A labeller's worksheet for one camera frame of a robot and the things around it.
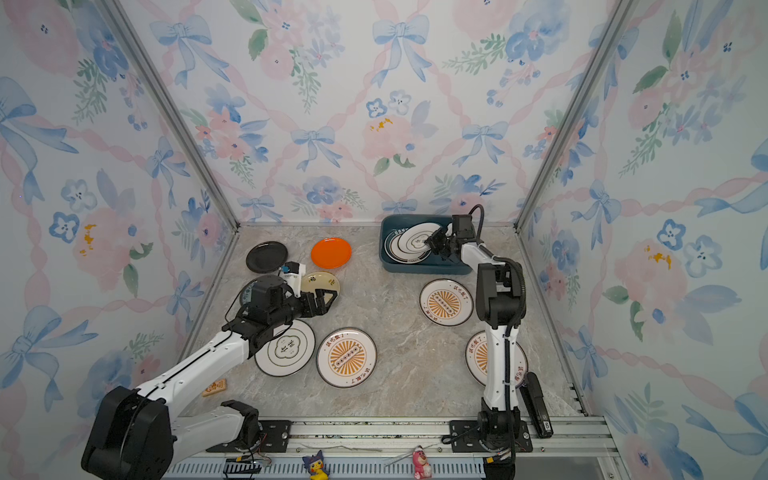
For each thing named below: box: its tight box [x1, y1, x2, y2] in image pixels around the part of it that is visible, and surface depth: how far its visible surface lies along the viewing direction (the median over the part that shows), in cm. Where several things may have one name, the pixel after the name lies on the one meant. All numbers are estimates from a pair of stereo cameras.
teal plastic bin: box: [379, 214, 472, 275], surface depth 109 cm
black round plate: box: [246, 241, 288, 273], surface depth 111 cm
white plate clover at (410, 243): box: [390, 222, 443, 261], surface depth 115 cm
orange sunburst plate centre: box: [316, 327, 378, 389], surface depth 88 cm
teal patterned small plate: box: [240, 280, 257, 306], surface depth 101 cm
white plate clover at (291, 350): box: [254, 320, 316, 377], surface depth 88 cm
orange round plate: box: [311, 237, 352, 269], surface depth 112 cm
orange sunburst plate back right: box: [419, 278, 474, 326], surface depth 100 cm
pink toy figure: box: [412, 445, 433, 480], surface depth 70 cm
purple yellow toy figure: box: [302, 450, 329, 480], surface depth 69 cm
